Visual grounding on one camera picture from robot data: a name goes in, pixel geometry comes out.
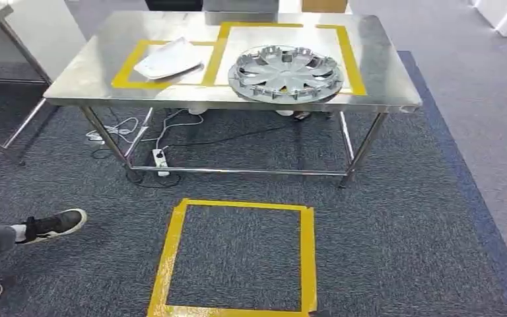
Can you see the large yellow tape rectangle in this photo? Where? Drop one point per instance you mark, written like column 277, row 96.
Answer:
column 349, row 57

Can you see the grey box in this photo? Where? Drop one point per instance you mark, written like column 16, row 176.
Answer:
column 240, row 5

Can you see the brown cardboard box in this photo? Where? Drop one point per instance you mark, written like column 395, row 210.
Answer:
column 324, row 5

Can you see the yellow floor tape square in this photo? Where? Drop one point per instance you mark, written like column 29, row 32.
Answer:
column 172, row 245

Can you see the white plastic cover part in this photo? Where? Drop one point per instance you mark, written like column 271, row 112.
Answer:
column 168, row 59

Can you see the small yellow tape rectangle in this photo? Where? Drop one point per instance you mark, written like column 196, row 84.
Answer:
column 124, row 72

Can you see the white power strip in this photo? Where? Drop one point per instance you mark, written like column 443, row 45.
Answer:
column 161, row 160

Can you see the stainless steel table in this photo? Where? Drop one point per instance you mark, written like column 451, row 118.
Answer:
column 105, row 65

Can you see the black box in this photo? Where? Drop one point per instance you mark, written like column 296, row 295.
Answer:
column 172, row 4

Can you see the silver plastic wheel hubcap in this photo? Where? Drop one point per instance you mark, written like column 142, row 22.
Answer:
column 279, row 71

